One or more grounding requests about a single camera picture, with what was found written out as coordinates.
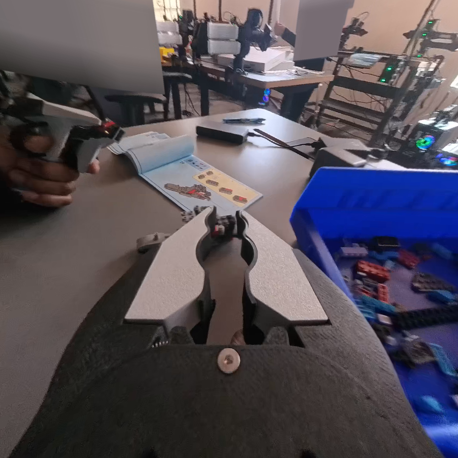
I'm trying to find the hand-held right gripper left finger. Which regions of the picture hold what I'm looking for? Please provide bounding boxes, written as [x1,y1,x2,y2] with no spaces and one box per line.
[124,206,218,328]

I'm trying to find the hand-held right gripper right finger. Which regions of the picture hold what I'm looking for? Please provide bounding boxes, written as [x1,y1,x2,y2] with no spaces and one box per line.
[235,210,329,328]

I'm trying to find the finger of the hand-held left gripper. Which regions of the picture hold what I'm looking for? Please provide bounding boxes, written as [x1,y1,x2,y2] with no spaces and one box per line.
[69,125,119,173]
[26,93,105,127]

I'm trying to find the small black red brick assembly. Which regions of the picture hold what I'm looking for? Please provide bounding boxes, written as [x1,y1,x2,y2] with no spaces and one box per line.
[101,120,126,144]

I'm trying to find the grey black toy brick truck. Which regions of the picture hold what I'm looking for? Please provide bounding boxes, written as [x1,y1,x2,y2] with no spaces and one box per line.
[136,205,245,253]

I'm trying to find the grey desk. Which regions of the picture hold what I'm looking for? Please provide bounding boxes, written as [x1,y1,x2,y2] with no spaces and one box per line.
[0,107,360,458]

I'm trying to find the person's left hand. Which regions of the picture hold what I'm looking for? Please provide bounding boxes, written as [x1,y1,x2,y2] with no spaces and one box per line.
[0,141,101,209]

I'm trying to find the dark grey office chair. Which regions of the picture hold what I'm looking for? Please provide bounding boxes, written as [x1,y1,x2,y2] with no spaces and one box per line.
[104,72,194,126]

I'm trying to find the brick instruction booklet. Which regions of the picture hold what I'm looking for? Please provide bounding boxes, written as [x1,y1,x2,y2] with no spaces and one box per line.
[107,131,264,212]

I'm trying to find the pile of mixed toy bricks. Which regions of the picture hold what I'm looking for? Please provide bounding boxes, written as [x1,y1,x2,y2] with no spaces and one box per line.
[336,234,458,417]

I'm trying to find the large blue plastic bin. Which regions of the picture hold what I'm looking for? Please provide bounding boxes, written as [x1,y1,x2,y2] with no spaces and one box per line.
[289,166,458,458]

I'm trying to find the black silver power bank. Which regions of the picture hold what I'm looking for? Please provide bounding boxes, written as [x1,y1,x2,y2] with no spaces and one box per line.
[196,120,250,145]

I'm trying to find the white storage boxes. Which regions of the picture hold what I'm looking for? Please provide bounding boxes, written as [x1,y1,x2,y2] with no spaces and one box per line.
[205,21,241,57]

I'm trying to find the flat white box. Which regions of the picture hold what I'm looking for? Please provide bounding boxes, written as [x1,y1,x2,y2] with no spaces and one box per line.
[217,46,296,73]

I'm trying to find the computer tower with glowing fans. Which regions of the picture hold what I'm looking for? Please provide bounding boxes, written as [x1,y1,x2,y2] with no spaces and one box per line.
[414,121,458,169]

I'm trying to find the black-legged background work table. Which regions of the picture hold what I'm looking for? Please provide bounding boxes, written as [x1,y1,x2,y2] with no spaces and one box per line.
[160,57,336,120]

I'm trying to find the black metal rig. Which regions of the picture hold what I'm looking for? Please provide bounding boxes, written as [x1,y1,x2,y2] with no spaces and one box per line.
[314,0,458,144]

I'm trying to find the black power cable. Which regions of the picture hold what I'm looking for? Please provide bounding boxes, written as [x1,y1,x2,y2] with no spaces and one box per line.
[248,128,327,160]

